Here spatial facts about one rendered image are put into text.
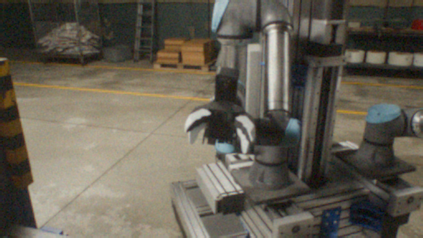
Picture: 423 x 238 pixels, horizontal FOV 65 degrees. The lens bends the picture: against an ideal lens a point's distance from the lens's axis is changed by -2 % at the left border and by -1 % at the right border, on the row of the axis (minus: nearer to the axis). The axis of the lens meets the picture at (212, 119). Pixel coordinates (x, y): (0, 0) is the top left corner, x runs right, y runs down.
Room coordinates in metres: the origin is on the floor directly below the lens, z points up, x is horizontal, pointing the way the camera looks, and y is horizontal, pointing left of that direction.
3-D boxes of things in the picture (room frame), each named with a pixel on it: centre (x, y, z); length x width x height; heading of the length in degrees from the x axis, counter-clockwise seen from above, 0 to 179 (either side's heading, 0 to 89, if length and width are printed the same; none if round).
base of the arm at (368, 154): (1.24, -0.68, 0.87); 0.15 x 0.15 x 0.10
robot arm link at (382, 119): (1.24, -0.69, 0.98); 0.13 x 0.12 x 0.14; 91
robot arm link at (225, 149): (0.83, -0.06, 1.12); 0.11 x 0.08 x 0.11; 83
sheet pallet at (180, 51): (7.18, 0.54, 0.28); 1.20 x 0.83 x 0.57; 74
